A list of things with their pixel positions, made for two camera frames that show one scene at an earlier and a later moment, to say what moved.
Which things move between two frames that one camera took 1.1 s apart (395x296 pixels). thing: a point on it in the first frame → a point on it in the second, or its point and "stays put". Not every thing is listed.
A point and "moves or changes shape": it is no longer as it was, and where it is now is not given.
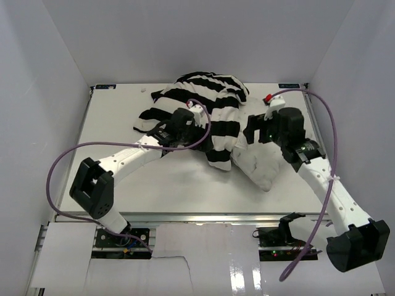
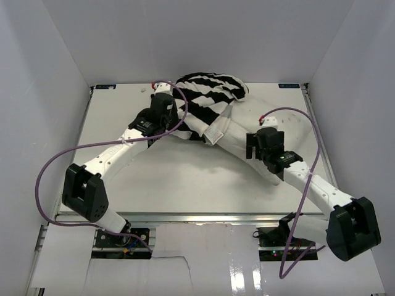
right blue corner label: [289, 86] stays put
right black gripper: [256, 123] → [253, 141]
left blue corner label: [105, 86] stays put
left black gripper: [197, 131] → [174, 119]
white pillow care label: [241, 143] → [213, 135]
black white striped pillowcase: [214, 100] moves or changes shape
